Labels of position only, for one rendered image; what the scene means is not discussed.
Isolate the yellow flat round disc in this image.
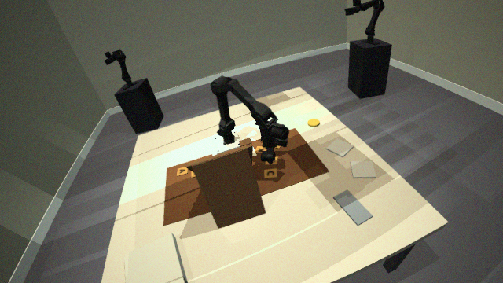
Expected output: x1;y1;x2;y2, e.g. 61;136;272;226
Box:
308;119;320;127

